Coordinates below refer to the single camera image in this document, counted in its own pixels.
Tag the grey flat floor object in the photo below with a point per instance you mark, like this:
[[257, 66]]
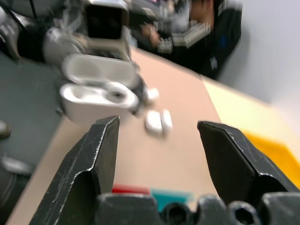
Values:
[[15, 165]]

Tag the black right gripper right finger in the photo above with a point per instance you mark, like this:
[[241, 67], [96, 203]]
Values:
[[232, 164]]

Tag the yellow plastic bin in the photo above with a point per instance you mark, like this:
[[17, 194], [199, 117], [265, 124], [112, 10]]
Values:
[[279, 152]]

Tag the white earbud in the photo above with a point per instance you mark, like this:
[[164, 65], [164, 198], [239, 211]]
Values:
[[156, 124], [152, 94]]

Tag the red rectangular block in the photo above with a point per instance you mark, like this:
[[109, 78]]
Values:
[[130, 189]]

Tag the teal rectangular block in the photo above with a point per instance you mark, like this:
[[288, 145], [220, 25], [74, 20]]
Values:
[[173, 198]]

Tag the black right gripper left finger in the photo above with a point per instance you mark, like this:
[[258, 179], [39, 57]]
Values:
[[77, 164]]

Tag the white earbud case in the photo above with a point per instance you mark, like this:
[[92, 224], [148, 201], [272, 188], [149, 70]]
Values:
[[93, 98]]

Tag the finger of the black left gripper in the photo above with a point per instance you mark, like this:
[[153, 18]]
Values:
[[141, 90]]

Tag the person in black jacket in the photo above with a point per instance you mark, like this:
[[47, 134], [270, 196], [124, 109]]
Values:
[[211, 39]]

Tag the brown rounded floor object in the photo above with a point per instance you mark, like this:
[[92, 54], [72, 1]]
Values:
[[4, 130]]

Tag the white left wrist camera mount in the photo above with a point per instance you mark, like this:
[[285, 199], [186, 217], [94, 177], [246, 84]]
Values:
[[106, 45]]

